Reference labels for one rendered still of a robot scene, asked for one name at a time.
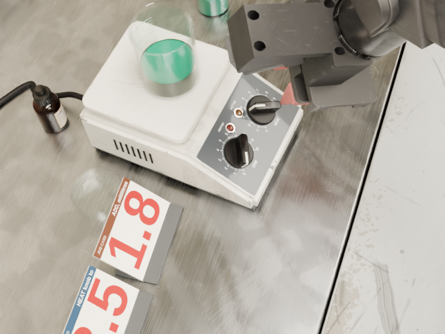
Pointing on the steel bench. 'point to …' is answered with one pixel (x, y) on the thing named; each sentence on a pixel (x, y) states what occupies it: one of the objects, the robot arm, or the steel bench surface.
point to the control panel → (251, 183)
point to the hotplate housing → (163, 166)
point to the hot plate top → (187, 109)
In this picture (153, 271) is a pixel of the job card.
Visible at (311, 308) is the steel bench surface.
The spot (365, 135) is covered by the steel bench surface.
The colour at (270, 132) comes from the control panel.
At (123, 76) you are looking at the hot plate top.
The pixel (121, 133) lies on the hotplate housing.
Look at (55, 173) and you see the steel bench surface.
